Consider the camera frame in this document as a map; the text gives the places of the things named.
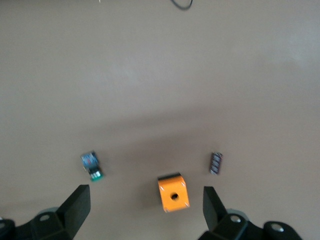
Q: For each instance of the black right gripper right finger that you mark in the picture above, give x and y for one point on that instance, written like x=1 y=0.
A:
x=220 y=222

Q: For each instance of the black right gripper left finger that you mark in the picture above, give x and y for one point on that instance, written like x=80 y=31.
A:
x=65 y=220

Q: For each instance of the green push button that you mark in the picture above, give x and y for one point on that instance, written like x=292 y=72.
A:
x=91 y=165

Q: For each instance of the orange box with hole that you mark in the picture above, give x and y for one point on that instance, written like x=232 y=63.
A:
x=173 y=193

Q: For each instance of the small black terminal block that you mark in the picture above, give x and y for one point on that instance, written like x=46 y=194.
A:
x=216 y=163

